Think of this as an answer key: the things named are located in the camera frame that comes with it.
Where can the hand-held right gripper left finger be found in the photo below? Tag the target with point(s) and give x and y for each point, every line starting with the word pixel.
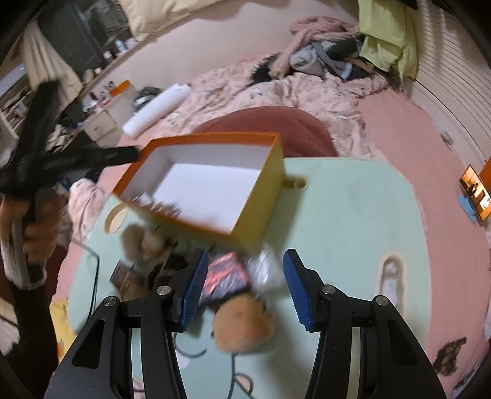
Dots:
pixel 195 284

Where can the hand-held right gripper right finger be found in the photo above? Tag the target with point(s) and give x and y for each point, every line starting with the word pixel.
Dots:
pixel 297 291

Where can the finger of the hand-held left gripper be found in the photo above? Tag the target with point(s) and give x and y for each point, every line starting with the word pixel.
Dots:
pixel 40 122
pixel 92 159

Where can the red and black packet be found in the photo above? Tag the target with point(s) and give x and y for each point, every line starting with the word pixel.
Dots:
pixel 226 276

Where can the clear plastic packet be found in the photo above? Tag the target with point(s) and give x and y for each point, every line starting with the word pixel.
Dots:
pixel 264 268

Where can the brown fluffy plush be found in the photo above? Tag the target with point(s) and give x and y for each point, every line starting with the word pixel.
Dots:
pixel 241 322

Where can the beige fluffy plush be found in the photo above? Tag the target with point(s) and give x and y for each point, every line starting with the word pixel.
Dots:
pixel 142 245

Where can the small brown box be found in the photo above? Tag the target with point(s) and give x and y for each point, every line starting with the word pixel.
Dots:
pixel 126 278

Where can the orange cardboard box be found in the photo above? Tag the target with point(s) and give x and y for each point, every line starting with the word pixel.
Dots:
pixel 264 199

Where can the person's left forearm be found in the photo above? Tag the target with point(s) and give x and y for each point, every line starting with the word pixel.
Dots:
pixel 27 326

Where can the person's left hand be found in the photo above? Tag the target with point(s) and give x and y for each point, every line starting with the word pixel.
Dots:
pixel 40 234

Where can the white bookshelf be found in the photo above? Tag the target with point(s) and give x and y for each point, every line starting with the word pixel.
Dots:
pixel 11 111

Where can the white bedside cabinet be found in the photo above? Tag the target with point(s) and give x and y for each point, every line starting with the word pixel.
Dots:
pixel 99 124

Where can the cream hanging cloth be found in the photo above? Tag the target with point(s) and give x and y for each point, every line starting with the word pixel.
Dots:
pixel 50 50

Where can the small orange and white box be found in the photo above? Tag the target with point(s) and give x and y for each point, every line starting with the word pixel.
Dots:
pixel 121 87

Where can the white paper roll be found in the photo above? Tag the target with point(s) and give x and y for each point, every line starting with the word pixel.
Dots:
pixel 153 111

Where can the dark bag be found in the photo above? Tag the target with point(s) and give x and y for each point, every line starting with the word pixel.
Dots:
pixel 147 96

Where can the row of small bottles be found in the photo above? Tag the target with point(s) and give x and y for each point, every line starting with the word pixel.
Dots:
pixel 115 53

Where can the yellow cloth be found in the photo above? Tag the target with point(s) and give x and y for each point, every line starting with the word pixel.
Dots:
pixel 61 322

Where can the cream pillow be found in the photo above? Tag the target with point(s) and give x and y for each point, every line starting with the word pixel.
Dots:
pixel 165 15

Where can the maroon cushion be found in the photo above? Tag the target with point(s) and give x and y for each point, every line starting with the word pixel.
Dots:
pixel 276 122

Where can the pink bed sheet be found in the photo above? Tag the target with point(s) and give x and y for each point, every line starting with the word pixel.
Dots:
pixel 402 153

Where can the pink printed blanket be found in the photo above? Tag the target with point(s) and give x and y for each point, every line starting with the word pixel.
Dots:
pixel 268 92

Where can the pile of clothes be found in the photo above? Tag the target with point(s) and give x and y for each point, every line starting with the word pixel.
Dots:
pixel 314 53

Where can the light green cloth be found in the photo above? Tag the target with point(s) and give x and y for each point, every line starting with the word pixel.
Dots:
pixel 387 34

